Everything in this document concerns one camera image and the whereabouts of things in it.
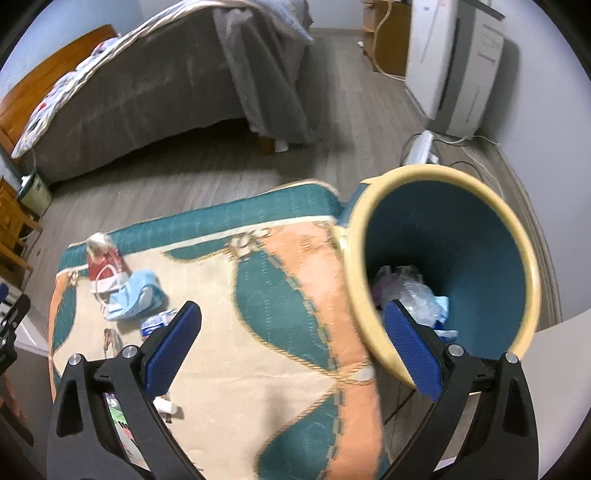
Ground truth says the white power strip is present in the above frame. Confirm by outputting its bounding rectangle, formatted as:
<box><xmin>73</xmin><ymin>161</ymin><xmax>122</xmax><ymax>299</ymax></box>
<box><xmin>406</xmin><ymin>130</ymin><xmax>439</xmax><ymax>167</ymax></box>

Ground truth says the floral quilt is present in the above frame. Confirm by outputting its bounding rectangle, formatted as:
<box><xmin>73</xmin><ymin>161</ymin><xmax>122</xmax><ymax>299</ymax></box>
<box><xmin>11</xmin><ymin>0</ymin><xmax>241</xmax><ymax>158</ymax></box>

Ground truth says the clear plastic bag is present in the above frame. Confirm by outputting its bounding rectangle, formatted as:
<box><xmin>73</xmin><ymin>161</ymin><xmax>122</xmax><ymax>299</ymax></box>
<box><xmin>376</xmin><ymin>265</ymin><xmax>444</xmax><ymax>328</ymax></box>

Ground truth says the wooden headboard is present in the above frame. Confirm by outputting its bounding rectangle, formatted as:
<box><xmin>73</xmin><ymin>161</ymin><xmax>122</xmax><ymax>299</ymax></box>
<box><xmin>0</xmin><ymin>25</ymin><xmax>118</xmax><ymax>139</ymax></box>

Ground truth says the grey hanging blanket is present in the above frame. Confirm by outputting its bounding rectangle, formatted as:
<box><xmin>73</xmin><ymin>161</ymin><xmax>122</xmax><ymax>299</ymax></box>
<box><xmin>212</xmin><ymin>4</ymin><xmax>319</xmax><ymax>144</ymax></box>

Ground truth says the wooden cabinet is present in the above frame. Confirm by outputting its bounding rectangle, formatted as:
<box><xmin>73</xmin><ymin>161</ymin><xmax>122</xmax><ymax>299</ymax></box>
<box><xmin>362</xmin><ymin>0</ymin><xmax>411</xmax><ymax>77</ymax></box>

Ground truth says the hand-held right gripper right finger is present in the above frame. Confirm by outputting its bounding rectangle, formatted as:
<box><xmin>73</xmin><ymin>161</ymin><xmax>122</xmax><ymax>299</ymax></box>
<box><xmin>383</xmin><ymin>299</ymin><xmax>541</xmax><ymax>480</ymax></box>

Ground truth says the white air purifier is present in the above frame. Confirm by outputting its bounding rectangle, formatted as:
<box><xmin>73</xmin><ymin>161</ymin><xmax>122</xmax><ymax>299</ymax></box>
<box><xmin>405</xmin><ymin>0</ymin><xmax>506</xmax><ymax>137</ymax></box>

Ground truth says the teal and orange quilted mat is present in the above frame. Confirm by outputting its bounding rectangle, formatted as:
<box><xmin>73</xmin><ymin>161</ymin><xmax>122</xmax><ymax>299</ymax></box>
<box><xmin>48</xmin><ymin>180</ymin><xmax>393</xmax><ymax>480</ymax></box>

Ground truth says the green and white pot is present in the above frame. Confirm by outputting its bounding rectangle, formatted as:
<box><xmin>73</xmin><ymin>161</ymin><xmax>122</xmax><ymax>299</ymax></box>
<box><xmin>17</xmin><ymin>171</ymin><xmax>54</xmax><ymax>217</ymax></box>

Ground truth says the teal bin with yellow rim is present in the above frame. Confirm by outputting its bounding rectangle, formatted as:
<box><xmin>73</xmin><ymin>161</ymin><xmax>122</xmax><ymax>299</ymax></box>
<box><xmin>344</xmin><ymin>164</ymin><xmax>541</xmax><ymax>391</ymax></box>

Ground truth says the bed with grey cover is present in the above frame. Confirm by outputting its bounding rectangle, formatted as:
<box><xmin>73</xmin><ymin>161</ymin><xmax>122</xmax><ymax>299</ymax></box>
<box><xmin>11</xmin><ymin>0</ymin><xmax>333</xmax><ymax>185</ymax></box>

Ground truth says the wooden chair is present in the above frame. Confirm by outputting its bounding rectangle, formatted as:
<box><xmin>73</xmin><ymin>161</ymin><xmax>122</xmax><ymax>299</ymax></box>
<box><xmin>0</xmin><ymin>178</ymin><xmax>44</xmax><ymax>273</ymax></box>

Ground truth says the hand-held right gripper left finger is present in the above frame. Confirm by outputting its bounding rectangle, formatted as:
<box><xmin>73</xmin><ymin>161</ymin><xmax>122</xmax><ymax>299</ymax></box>
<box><xmin>46</xmin><ymin>301</ymin><xmax>204</xmax><ymax>480</ymax></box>

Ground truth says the red and white snack packet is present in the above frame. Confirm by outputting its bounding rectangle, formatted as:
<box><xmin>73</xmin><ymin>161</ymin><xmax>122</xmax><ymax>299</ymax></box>
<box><xmin>85</xmin><ymin>233</ymin><xmax>130</xmax><ymax>296</ymax></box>

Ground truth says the small blue white packet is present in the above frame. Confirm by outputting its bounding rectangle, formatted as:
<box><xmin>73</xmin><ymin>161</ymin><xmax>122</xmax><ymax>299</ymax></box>
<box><xmin>140</xmin><ymin>310</ymin><xmax>178</xmax><ymax>337</ymax></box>

